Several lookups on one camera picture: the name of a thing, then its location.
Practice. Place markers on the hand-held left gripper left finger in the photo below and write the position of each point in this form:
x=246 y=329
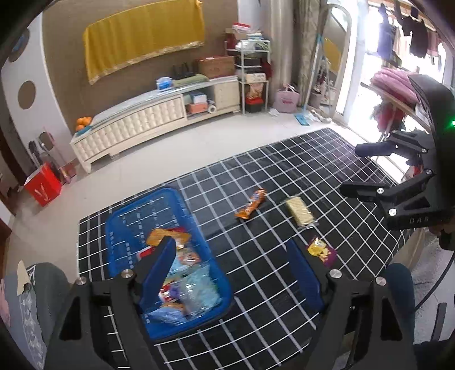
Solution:
x=160 y=274

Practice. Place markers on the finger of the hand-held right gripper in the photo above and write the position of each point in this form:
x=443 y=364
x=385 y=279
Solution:
x=366 y=190
x=376 y=148

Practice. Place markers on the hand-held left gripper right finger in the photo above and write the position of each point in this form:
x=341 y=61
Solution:
x=305 y=281

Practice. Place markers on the red snack packet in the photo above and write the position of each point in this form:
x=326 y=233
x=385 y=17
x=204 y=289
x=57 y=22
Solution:
x=144 y=253

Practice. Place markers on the small blue orange snack packet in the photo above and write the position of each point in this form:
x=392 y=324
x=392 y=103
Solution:
x=167 y=315

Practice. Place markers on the light blue snack bag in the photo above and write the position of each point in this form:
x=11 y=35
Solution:
x=201 y=291

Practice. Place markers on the blue plastic basket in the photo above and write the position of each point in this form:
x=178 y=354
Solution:
x=142 y=210

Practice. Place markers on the colourful snack packet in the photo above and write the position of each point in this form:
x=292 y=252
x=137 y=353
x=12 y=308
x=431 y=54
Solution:
x=188 y=257

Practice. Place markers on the purple yellow snack packet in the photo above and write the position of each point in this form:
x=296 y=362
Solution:
x=320 y=249

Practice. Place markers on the pink cloth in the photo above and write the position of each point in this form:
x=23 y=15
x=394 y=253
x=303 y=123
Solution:
x=394 y=85

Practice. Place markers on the cracker packet with green ends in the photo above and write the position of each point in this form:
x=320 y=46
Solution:
x=300 y=211

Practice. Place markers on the blue mop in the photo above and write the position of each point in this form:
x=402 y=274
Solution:
x=303 y=119

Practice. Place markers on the orange snack bar packet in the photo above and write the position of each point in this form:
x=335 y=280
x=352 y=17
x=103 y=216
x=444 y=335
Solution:
x=253 y=203

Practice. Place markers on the person's blue trousers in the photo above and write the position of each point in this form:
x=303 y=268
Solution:
x=400 y=302

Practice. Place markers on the pink shopping bag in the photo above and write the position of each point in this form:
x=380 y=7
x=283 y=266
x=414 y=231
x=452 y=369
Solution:
x=286 y=101

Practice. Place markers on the arched floor mirror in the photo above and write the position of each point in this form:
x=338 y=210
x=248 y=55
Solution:
x=337 y=53

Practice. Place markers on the hanging dark clothes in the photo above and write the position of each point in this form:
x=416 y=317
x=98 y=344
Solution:
x=417 y=32

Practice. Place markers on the black white checked cloth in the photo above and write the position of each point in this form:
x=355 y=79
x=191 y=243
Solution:
x=248 y=170

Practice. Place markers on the patterned curtain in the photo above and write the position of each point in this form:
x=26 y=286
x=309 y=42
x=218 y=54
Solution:
x=307 y=46

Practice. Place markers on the red black box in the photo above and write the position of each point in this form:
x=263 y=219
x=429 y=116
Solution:
x=254 y=106

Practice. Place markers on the person's grey printed shirt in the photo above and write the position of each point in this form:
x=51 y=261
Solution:
x=35 y=313

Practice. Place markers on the picture printed snack box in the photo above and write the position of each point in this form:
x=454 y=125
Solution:
x=255 y=91

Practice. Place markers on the white metal rack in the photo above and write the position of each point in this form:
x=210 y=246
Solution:
x=242 y=96

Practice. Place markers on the red cardboard box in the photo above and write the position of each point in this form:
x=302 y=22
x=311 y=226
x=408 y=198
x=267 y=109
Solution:
x=44 y=185

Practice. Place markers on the cream tufted TV cabinet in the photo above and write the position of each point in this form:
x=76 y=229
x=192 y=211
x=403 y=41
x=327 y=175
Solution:
x=135 y=121

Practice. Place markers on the pile of oranges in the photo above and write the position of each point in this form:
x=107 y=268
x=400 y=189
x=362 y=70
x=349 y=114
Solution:
x=84 y=123

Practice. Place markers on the white tape roll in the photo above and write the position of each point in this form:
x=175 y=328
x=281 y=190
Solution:
x=212 y=107

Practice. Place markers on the orange box in cabinet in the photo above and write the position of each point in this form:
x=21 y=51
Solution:
x=197 y=107

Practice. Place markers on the round mirror on stand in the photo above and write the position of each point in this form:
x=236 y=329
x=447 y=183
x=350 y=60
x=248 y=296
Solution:
x=45 y=140

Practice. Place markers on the blue white box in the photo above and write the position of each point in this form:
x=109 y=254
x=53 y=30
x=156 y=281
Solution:
x=198 y=98

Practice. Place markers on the brown cardboard box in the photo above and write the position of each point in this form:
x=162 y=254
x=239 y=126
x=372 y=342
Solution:
x=215 y=67

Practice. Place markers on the blue item on cabinet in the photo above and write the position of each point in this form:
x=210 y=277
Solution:
x=164 y=83

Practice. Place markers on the green folded cloth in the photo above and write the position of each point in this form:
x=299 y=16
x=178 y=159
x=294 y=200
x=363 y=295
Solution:
x=190 y=81

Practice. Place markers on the yellow wall cloth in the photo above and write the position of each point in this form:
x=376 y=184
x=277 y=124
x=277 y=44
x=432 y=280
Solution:
x=142 y=35

